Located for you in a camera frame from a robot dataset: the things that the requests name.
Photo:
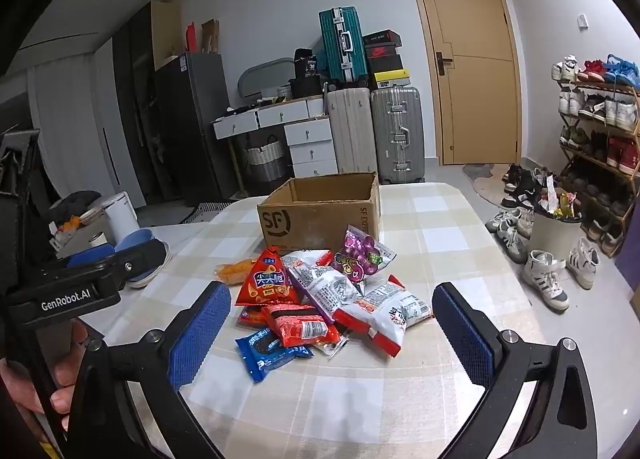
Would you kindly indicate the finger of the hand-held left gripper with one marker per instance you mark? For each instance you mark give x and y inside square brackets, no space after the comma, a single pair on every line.
[142,261]

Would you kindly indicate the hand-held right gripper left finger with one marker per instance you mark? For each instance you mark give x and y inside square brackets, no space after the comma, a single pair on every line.
[200,334]

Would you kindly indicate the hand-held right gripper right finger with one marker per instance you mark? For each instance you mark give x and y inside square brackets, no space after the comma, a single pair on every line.
[465,334]

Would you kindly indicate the small red snack packet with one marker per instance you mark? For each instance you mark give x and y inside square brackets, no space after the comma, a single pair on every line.
[248,318]

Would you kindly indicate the blue cookie packet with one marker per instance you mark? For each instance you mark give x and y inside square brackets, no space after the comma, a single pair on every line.
[265,351]

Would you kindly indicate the orange bread packet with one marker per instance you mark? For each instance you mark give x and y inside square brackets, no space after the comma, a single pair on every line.
[232,273]

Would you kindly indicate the white red snack packet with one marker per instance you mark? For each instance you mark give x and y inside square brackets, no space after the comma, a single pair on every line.
[305,259]
[392,311]

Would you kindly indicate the red triangular chip packet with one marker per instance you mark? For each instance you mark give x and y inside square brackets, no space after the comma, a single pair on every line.
[265,281]

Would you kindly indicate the red cookie packet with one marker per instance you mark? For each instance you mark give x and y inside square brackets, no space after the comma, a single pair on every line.
[300,326]

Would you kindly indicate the purple grape candy packet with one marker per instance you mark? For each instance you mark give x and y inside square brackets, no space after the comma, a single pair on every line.
[362,254]

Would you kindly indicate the clear cake packet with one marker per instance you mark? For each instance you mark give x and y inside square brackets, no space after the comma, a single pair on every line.
[332,345]

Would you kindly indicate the white purple snack packet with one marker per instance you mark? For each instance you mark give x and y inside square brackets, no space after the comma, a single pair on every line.
[325,286]

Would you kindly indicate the brown cardboard box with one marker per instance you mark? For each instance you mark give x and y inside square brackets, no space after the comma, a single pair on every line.
[300,224]

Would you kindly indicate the person's left hand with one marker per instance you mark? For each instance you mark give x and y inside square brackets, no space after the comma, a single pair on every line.
[67,364]

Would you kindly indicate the white trash can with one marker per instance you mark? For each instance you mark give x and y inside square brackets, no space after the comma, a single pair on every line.
[120,219]

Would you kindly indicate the patterned grey rug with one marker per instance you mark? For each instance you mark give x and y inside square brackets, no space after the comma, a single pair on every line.
[205,211]

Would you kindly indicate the black cloth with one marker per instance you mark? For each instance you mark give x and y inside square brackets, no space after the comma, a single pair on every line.
[75,201]

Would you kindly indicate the white high-top sneaker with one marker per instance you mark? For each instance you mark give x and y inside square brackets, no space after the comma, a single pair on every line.
[582,261]
[545,281]

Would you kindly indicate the grey white sneaker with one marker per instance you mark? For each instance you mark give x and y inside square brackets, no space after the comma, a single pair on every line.
[511,244]
[502,221]

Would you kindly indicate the white waste bin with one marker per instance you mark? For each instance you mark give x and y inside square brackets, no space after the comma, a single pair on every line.
[552,239]

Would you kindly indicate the black refrigerator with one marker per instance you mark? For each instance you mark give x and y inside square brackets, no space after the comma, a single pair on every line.
[190,139]

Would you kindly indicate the beige round mat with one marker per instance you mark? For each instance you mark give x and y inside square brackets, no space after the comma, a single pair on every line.
[487,194]

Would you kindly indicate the dark tall wardrobe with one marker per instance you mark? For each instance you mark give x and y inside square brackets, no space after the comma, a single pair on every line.
[132,114]

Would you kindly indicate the cluster of dark shoes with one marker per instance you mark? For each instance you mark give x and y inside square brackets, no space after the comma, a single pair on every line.
[520,189]

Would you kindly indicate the pile of colourful wrappers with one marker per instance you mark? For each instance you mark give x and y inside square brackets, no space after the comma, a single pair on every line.
[557,204]

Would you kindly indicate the wicker laundry basket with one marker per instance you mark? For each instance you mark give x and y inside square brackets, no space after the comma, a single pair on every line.
[265,159]

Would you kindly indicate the grey door mat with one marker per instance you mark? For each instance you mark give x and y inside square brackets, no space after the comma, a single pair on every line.
[477,171]

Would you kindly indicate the white drawer desk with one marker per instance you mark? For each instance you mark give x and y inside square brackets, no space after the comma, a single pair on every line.
[310,139]

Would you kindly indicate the silver suitcase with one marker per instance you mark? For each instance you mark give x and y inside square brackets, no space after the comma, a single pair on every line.
[397,131]

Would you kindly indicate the red paper bag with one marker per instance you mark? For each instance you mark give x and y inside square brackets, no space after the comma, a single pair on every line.
[192,39]

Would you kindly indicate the wooden door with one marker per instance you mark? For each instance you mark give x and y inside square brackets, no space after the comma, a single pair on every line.
[470,104]

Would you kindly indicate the beige suitcase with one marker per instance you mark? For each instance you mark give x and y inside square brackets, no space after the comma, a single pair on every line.
[350,131]

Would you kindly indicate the brown paper bag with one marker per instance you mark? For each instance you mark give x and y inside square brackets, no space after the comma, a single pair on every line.
[210,36]

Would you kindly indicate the black storage box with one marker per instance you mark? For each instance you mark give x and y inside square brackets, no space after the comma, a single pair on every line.
[305,88]

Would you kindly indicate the black printed bag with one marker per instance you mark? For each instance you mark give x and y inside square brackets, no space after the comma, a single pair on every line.
[306,64]

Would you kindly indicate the yellow black shoe box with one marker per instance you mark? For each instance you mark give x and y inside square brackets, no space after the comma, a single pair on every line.
[392,79]

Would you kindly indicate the rows of assorted shoes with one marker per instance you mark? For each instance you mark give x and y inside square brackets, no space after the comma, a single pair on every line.
[617,111]

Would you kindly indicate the wooden shoe rack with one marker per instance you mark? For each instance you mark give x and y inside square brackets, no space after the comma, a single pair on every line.
[600,84]

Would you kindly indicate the red black shoe box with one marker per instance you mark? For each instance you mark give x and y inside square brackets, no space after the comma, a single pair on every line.
[382,51]

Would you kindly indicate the teal suitcase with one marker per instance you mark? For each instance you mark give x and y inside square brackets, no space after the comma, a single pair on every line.
[345,46]

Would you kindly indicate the grey arched frame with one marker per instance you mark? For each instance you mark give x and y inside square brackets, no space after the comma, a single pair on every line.
[245,73]

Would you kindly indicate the white light switch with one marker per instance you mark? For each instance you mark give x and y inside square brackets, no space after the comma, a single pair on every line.
[583,21]

